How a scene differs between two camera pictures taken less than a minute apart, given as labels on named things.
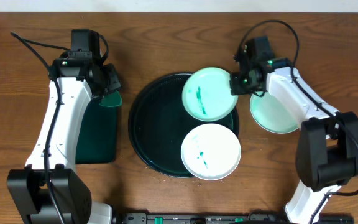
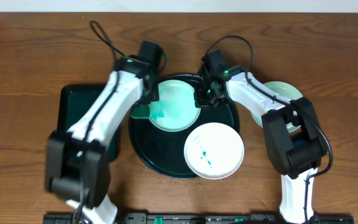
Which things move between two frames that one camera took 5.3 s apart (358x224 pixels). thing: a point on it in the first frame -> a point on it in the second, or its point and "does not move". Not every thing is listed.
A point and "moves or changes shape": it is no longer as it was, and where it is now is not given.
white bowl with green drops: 207,94 moves or changes shape
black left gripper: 111,82 -> 151,94
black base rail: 228,218 does not move
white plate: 211,152 does not move
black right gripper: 236,89 -> 199,101
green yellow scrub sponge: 111,99 moves or changes shape
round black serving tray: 158,121 does not move
